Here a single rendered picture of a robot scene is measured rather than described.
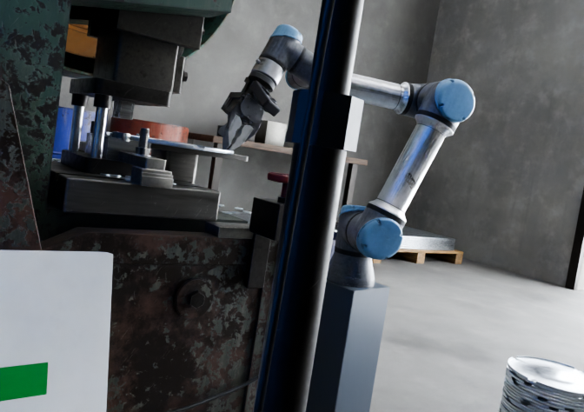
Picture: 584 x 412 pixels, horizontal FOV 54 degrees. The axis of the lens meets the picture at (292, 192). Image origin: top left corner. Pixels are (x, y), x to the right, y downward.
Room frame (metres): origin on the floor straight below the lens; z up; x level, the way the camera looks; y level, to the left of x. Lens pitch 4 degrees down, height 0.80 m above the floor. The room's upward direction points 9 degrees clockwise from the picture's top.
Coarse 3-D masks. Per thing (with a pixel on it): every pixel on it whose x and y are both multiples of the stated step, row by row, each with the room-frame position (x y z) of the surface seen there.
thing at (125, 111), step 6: (114, 102) 1.24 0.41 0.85; (120, 102) 1.21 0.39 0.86; (126, 102) 1.21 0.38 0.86; (114, 108) 1.24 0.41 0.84; (120, 108) 1.20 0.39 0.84; (126, 108) 1.21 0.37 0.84; (132, 108) 1.23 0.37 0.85; (114, 114) 1.23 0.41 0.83; (120, 114) 1.20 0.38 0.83; (126, 114) 1.21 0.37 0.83; (132, 114) 1.23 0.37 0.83
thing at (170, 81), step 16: (112, 16) 1.19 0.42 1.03; (112, 32) 1.17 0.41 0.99; (96, 48) 1.25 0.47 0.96; (112, 48) 1.16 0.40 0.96; (128, 48) 1.15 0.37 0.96; (144, 48) 1.17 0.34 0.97; (160, 48) 1.19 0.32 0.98; (176, 48) 1.21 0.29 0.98; (96, 64) 1.24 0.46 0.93; (112, 64) 1.15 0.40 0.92; (128, 64) 1.15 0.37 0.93; (144, 64) 1.17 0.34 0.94; (160, 64) 1.19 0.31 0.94; (176, 64) 1.24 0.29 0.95; (112, 80) 1.14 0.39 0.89; (128, 80) 1.16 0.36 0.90; (144, 80) 1.18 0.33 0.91; (160, 80) 1.20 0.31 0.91; (176, 80) 1.24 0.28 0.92
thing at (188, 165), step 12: (156, 144) 1.21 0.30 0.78; (156, 156) 1.29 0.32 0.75; (168, 156) 1.25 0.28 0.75; (180, 156) 1.26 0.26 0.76; (192, 156) 1.28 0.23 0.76; (216, 156) 1.30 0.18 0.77; (228, 156) 1.31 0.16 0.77; (240, 156) 1.33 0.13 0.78; (168, 168) 1.25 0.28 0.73; (180, 168) 1.27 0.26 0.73; (192, 168) 1.28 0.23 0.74; (180, 180) 1.27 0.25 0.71; (192, 180) 1.29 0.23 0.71
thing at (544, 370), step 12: (516, 360) 1.83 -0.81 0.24; (528, 360) 1.85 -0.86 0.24; (540, 360) 1.87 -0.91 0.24; (552, 360) 1.87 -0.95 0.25; (516, 372) 1.70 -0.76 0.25; (528, 372) 1.72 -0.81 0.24; (540, 372) 1.72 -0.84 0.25; (552, 372) 1.74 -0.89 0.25; (564, 372) 1.76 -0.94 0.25; (576, 372) 1.79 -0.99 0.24; (540, 384) 1.63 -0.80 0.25; (552, 384) 1.64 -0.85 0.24; (564, 384) 1.66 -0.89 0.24; (576, 384) 1.68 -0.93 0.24
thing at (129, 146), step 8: (88, 136) 1.25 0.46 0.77; (104, 136) 1.16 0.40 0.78; (88, 144) 1.25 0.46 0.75; (104, 144) 1.16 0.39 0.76; (112, 144) 1.15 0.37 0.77; (120, 144) 1.16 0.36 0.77; (128, 144) 1.17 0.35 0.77; (136, 144) 1.18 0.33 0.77; (88, 152) 1.24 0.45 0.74; (104, 152) 1.15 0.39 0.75; (112, 152) 1.15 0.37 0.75
